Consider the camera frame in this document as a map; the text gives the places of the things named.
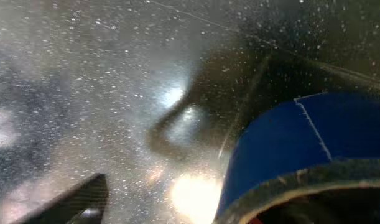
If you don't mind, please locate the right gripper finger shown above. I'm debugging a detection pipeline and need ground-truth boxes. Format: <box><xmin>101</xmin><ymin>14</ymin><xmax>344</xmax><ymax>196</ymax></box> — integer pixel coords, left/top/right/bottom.
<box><xmin>9</xmin><ymin>172</ymin><xmax>110</xmax><ymax>224</ymax></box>

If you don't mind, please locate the roll of blue tape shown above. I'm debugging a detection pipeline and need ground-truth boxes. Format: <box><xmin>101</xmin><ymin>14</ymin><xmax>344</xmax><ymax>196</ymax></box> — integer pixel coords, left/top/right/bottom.
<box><xmin>213</xmin><ymin>90</ymin><xmax>380</xmax><ymax>224</ymax></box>

